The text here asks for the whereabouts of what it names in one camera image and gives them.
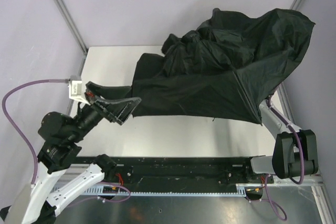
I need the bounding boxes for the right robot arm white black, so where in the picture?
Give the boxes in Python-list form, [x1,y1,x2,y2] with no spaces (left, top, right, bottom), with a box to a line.
[250,97,319,185]

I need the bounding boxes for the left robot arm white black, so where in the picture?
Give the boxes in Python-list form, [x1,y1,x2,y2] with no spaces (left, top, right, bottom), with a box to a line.
[1,79,141,223]

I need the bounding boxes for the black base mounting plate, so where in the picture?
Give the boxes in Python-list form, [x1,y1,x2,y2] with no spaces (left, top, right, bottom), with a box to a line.
[70,155,275,184]

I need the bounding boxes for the left aluminium table rail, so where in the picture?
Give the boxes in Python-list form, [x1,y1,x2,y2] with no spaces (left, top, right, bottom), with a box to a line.
[59,54,87,118]

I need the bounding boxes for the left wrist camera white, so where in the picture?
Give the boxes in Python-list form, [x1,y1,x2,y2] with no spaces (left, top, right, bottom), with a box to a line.
[68,76,89,104]

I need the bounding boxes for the left aluminium frame post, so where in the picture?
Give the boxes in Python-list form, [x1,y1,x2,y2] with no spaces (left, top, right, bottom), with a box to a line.
[53,0,88,56]

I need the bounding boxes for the slotted grey cable duct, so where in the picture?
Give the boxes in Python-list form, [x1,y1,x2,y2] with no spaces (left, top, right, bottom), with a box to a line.
[48,183,263,196]

